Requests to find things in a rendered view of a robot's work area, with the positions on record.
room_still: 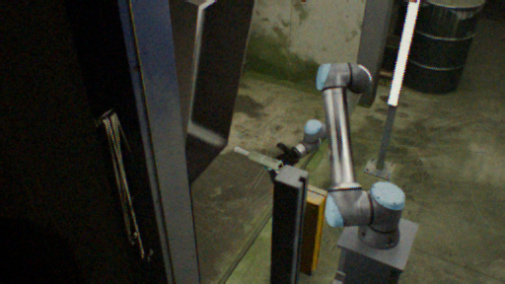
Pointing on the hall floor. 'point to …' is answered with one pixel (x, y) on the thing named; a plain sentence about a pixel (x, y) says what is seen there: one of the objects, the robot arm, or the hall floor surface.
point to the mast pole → (386, 136)
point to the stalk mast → (288, 224)
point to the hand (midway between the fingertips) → (268, 167)
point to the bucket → (391, 52)
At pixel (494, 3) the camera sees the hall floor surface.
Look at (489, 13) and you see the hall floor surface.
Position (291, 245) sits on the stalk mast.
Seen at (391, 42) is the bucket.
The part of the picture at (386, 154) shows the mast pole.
